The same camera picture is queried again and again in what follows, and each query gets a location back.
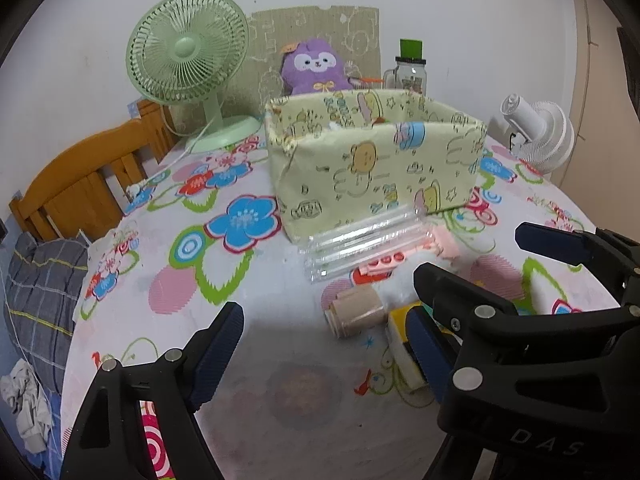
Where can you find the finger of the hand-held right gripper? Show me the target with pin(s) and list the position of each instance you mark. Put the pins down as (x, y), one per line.
(555, 242)
(460, 300)

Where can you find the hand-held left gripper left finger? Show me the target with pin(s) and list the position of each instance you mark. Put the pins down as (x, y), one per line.
(215, 360)

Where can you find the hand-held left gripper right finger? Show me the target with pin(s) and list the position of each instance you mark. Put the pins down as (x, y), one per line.
(430, 355)

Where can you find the yellow and white box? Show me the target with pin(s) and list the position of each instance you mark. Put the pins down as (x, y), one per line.
(400, 345)

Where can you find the pink wet wipes pack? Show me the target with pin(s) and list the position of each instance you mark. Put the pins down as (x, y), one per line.
(450, 247)

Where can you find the beige bandage roll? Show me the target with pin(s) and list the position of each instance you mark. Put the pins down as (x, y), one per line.
(355, 312)

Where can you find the yellow printed storage box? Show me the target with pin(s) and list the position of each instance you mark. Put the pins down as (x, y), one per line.
(360, 175)

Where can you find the white standing fan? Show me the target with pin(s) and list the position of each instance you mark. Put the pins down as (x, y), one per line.
(542, 132)

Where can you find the grey plaid pillow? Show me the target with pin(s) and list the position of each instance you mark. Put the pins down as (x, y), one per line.
(40, 300)

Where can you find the crumpled white cloth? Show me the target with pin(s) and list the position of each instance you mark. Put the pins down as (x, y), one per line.
(25, 400)

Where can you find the glass jar with green lid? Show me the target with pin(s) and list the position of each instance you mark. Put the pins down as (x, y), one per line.
(412, 70)

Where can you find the wooden bed headboard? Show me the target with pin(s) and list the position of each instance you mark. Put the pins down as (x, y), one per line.
(75, 175)

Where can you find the purple plush toy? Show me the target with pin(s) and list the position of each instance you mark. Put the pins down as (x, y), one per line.
(315, 67)

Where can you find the printed cardboard board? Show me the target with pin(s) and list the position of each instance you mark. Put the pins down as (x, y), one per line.
(350, 30)

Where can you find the green desk fan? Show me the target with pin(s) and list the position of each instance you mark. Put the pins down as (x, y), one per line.
(185, 47)

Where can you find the beige door frame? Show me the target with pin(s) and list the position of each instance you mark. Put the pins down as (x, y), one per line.
(600, 85)

